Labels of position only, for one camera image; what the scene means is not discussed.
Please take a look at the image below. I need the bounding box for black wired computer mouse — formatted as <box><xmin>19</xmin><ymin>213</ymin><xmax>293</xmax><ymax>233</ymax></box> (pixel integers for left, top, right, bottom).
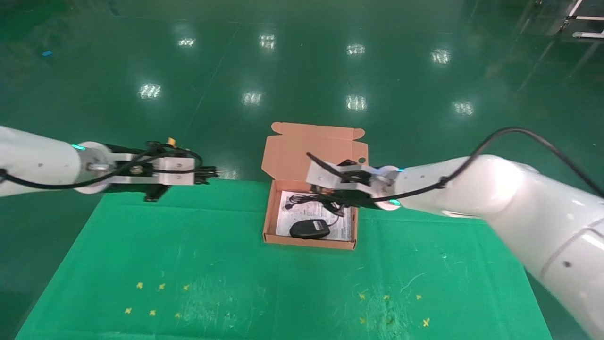
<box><xmin>285</xmin><ymin>193</ymin><xmax>343</xmax><ymax>240</ymax></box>

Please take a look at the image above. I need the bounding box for white table leg frame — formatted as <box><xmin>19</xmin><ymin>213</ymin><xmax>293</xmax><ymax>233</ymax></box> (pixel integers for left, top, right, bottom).
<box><xmin>559</xmin><ymin>0</ymin><xmax>604</xmax><ymax>39</ymax></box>

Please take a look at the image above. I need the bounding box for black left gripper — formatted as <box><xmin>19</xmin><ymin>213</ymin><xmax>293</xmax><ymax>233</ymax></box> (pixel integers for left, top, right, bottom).
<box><xmin>111</xmin><ymin>184</ymin><xmax>170</xmax><ymax>203</ymax></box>

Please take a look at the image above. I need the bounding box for black data cable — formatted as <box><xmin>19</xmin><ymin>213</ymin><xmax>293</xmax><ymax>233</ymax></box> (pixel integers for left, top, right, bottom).
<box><xmin>196</xmin><ymin>165</ymin><xmax>221</xmax><ymax>182</ymax></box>

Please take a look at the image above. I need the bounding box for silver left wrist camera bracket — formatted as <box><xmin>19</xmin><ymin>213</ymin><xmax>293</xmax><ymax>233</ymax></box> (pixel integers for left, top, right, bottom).
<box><xmin>111</xmin><ymin>153</ymin><xmax>196</xmax><ymax>186</ymax></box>

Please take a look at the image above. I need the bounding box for white printed paper sheet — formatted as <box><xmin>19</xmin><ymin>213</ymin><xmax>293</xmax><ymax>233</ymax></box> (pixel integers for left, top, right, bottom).
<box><xmin>275</xmin><ymin>190</ymin><xmax>353</xmax><ymax>241</ymax></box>

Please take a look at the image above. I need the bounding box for green table cloth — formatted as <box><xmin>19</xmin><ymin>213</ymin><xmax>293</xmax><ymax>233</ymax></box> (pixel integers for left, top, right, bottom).
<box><xmin>14</xmin><ymin>179</ymin><xmax>553</xmax><ymax>340</ymax></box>

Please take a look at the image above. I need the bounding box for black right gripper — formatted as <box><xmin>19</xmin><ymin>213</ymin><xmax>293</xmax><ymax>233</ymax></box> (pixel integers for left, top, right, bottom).
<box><xmin>326</xmin><ymin>191</ymin><xmax>392</xmax><ymax>212</ymax></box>

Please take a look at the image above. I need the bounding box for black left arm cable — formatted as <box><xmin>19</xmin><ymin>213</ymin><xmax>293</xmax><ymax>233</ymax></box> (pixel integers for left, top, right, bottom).
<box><xmin>0</xmin><ymin>139</ymin><xmax>204</xmax><ymax>189</ymax></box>

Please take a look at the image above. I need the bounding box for open brown cardboard box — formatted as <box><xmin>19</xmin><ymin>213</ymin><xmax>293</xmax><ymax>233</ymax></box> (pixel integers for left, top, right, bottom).
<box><xmin>261</xmin><ymin>122</ymin><xmax>369</xmax><ymax>251</ymax></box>

